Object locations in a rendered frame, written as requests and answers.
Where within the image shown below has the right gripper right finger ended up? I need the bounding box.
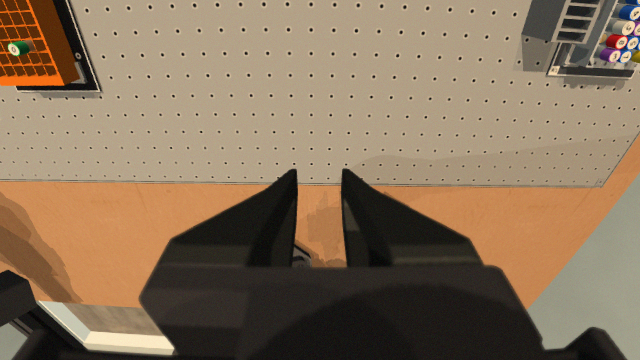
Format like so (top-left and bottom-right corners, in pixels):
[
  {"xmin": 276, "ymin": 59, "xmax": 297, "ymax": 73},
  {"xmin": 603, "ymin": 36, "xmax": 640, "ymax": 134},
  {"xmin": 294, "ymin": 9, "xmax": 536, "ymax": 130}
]
[{"xmin": 341, "ymin": 169, "xmax": 484, "ymax": 267}]

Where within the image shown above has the grey vial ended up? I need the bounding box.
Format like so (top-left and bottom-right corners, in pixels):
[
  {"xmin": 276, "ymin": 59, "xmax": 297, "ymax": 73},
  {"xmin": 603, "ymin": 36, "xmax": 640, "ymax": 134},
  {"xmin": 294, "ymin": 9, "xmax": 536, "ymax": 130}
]
[{"xmin": 605, "ymin": 19, "xmax": 635, "ymax": 35}]

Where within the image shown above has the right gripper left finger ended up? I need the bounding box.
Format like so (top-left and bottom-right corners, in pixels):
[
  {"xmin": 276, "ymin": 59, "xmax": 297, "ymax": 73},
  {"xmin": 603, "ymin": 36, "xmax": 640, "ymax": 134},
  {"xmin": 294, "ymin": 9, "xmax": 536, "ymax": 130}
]
[{"xmin": 154, "ymin": 169, "xmax": 298, "ymax": 268}]

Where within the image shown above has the orange grid tube rack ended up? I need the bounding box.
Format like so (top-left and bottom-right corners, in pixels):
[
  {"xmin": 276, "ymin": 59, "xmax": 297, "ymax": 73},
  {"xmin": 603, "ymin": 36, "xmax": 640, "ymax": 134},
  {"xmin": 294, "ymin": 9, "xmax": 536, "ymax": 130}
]
[{"xmin": 0, "ymin": 0, "xmax": 80, "ymax": 86}]

